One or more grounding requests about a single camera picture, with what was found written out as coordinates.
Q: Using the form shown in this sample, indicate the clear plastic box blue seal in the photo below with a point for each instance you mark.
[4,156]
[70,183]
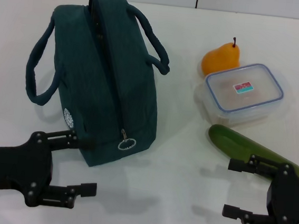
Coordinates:
[244,92]

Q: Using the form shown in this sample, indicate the green cucumber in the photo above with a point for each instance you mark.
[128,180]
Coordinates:
[231,142]

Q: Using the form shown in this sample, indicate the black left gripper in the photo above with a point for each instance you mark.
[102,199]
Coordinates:
[14,167]

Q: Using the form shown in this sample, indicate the orange yellow pear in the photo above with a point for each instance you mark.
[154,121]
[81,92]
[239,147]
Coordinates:
[219,59]

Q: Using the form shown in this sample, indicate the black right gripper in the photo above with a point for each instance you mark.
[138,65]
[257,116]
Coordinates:
[289,202]

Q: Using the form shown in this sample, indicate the dark teal lunch bag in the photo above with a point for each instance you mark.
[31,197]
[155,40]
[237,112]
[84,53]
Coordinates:
[109,87]

